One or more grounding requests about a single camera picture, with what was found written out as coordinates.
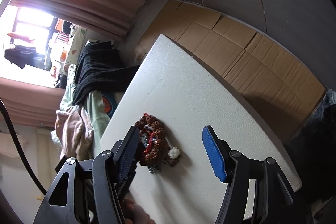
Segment window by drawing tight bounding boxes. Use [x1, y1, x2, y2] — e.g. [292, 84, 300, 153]
[3, 6, 57, 73]

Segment silver chain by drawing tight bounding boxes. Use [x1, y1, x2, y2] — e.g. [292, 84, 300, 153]
[146, 164, 161, 175]

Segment person's left hand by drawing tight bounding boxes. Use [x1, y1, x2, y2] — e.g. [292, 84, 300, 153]
[121, 198, 158, 224]

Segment person's jeans leg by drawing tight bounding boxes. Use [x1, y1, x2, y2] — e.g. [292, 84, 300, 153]
[283, 88, 336, 214]

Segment brown bead bracelet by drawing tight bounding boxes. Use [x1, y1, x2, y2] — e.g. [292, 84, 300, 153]
[134, 113, 169, 167]

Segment flattened cardboard sheets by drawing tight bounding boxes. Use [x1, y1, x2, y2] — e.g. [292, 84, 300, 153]
[139, 0, 328, 141]

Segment white lotus charm bracelet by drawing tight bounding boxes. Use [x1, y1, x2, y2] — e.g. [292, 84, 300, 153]
[162, 146, 181, 168]

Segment black blanket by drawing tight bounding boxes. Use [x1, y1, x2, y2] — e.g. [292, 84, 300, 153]
[72, 40, 141, 107]

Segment white patterned cloth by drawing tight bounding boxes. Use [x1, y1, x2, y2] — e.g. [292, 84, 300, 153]
[64, 24, 88, 67]

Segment green bed sheet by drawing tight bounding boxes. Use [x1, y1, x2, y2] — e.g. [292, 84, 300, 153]
[51, 63, 124, 159]

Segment beige fleece blanket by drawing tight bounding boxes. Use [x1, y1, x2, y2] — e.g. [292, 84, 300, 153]
[55, 104, 95, 162]

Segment black hanging garment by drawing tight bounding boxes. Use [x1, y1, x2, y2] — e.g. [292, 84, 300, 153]
[4, 46, 35, 70]

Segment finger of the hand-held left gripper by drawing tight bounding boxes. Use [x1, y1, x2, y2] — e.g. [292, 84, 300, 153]
[129, 155, 139, 180]

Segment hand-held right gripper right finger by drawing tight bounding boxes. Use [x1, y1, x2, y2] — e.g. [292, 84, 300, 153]
[202, 125, 294, 224]

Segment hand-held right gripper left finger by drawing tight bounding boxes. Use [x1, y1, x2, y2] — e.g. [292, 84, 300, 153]
[34, 126, 140, 224]

